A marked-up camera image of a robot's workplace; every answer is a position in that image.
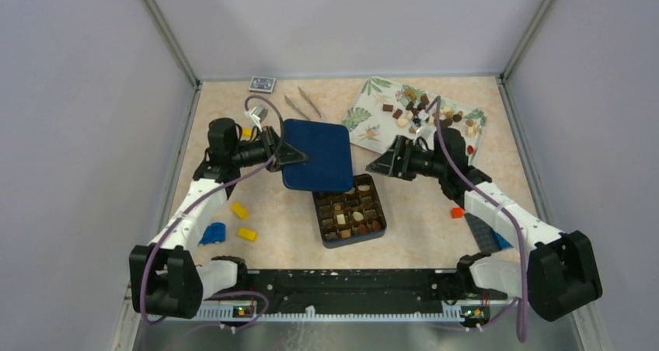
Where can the dark blue chocolate box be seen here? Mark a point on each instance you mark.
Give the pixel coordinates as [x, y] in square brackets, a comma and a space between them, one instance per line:
[351, 217]

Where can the dark blue box lid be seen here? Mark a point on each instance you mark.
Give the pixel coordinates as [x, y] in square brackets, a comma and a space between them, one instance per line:
[329, 164]

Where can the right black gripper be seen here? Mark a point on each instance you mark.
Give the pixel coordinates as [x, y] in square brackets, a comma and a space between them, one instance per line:
[389, 164]

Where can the yellow brick upper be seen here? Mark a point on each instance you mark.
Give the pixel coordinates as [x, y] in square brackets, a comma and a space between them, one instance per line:
[240, 211]

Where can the grey lego baseplate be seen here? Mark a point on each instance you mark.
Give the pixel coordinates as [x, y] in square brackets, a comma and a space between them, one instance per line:
[483, 234]

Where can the yellow brick lower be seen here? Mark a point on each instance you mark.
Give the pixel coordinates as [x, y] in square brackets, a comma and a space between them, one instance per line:
[247, 234]

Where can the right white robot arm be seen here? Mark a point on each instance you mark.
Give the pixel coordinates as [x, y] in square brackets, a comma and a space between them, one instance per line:
[557, 272]

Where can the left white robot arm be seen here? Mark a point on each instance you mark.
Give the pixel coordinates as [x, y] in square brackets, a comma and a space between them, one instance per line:
[165, 280]

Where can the metal serving tongs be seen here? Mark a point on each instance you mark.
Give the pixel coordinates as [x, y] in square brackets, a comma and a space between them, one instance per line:
[304, 106]

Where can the playing card deck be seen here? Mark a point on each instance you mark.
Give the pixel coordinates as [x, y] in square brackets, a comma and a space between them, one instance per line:
[262, 84]

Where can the orange red cube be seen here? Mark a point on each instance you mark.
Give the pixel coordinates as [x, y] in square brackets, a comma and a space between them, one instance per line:
[457, 212]

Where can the blue toy car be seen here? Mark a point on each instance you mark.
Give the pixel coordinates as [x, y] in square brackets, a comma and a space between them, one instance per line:
[214, 233]

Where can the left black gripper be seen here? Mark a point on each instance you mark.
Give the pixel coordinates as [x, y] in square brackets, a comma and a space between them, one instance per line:
[277, 151]

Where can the blue lego brick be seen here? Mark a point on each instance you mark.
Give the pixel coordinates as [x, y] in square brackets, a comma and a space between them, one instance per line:
[502, 242]

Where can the leaf patterned tray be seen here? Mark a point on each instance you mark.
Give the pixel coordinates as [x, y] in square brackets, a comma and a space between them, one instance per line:
[384, 109]

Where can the yellow brick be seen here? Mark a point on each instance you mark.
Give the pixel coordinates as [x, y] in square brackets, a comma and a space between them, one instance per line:
[247, 234]
[240, 211]

